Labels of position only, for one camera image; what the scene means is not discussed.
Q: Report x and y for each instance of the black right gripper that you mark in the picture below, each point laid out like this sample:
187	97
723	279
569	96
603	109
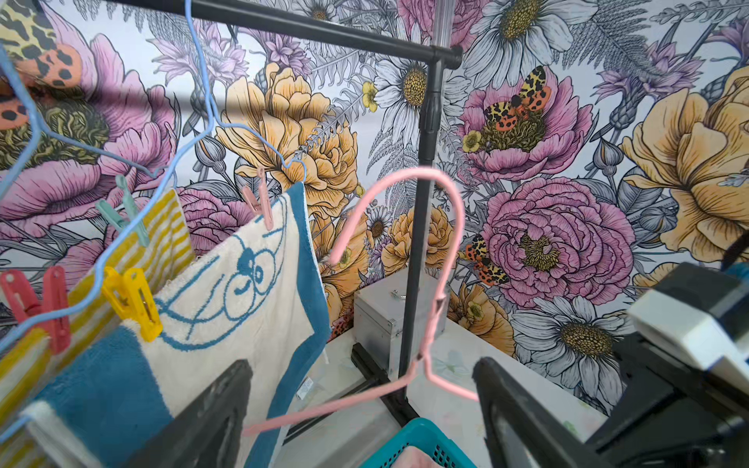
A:
671	415

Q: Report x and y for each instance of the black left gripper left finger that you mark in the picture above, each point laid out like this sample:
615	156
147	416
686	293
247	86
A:
183	414

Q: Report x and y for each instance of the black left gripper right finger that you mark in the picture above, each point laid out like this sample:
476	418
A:
519	431

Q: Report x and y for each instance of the teal plastic basket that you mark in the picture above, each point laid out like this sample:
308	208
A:
422	434

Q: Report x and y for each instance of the black clothes rack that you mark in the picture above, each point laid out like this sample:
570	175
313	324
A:
438	59

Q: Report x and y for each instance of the blue and beige towel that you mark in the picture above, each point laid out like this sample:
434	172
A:
258	297

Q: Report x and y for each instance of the pink clothespin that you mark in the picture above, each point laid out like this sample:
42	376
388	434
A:
258	200

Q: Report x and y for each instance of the pink towel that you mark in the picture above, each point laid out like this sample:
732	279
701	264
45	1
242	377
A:
413	457

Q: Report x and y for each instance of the silver aluminium case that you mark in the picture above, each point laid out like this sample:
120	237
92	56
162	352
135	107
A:
379	317

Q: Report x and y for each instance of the red clothespin on yellow towel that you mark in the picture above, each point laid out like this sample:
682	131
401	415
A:
25	304

